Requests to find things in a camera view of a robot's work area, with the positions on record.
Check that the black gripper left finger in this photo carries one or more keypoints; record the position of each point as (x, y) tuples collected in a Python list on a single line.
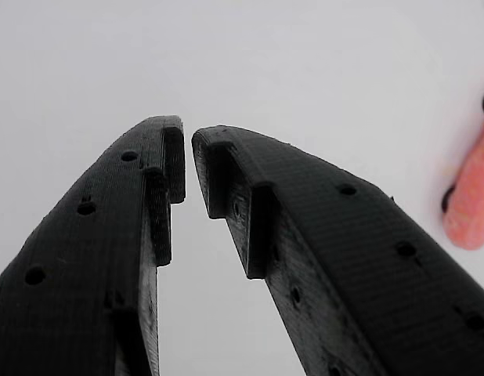
[(89, 254)]

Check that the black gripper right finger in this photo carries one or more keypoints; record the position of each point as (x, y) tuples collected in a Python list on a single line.
[(344, 254)]

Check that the small orange carrot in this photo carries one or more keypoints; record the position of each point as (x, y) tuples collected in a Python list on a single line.
[(475, 196)]

